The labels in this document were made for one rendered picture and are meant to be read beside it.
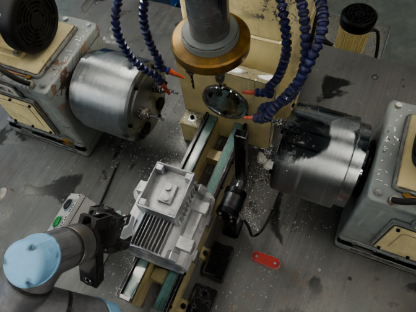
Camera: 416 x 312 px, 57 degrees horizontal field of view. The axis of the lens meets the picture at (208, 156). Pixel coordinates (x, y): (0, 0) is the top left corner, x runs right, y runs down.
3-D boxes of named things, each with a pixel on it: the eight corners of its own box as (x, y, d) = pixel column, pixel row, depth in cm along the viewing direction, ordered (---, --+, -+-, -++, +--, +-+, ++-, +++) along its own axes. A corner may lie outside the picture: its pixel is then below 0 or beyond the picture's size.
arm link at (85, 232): (78, 275, 68) (40, 258, 70) (92, 268, 72) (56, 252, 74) (90, 235, 67) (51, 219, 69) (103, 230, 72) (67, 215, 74)
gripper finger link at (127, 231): (147, 214, 92) (129, 221, 83) (139, 238, 92) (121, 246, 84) (135, 210, 93) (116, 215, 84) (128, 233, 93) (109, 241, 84)
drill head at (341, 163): (266, 124, 124) (271, 72, 102) (399, 163, 114) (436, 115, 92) (239, 191, 114) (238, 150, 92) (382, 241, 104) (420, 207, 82)
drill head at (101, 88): (91, 73, 141) (64, 18, 119) (182, 99, 132) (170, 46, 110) (54, 127, 130) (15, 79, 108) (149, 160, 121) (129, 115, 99)
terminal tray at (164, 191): (161, 173, 101) (156, 160, 95) (199, 186, 98) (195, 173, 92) (141, 214, 96) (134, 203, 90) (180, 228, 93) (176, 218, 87)
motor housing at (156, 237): (158, 191, 115) (143, 162, 99) (217, 212, 111) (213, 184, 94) (127, 254, 107) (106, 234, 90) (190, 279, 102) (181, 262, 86)
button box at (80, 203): (85, 202, 106) (69, 192, 103) (97, 202, 101) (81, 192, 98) (50, 260, 99) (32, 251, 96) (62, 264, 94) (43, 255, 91)
